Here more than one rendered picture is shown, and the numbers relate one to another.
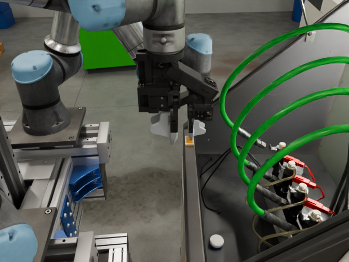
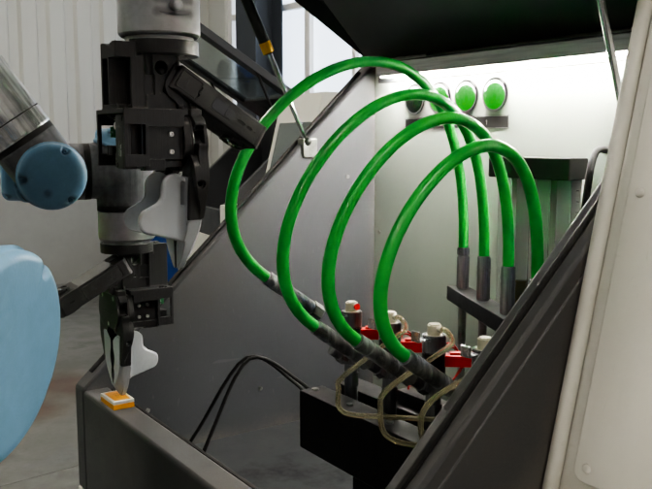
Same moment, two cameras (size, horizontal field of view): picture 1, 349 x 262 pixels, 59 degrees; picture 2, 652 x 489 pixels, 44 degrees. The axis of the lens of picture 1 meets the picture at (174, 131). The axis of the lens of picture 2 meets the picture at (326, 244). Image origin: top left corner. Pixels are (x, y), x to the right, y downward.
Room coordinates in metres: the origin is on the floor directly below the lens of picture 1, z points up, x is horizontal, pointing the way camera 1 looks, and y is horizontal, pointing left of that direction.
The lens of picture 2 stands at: (-0.17, 0.34, 1.31)
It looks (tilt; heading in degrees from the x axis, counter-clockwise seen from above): 7 degrees down; 325
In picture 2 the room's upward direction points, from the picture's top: straight up
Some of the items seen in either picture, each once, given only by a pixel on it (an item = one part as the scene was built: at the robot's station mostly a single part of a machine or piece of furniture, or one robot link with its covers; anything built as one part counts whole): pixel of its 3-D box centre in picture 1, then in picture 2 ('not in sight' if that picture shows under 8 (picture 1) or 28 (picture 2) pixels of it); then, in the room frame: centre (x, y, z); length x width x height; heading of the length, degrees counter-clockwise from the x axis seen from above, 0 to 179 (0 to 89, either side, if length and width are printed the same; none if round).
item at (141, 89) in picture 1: (160, 79); (153, 108); (0.56, 0.03, 1.34); 0.09 x 0.08 x 0.12; 90
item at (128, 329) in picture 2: (190, 120); (122, 333); (0.88, -0.06, 1.05); 0.05 x 0.02 x 0.09; 0
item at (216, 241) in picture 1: (216, 241); not in sight; (0.57, -0.12, 0.84); 0.04 x 0.04 x 0.01
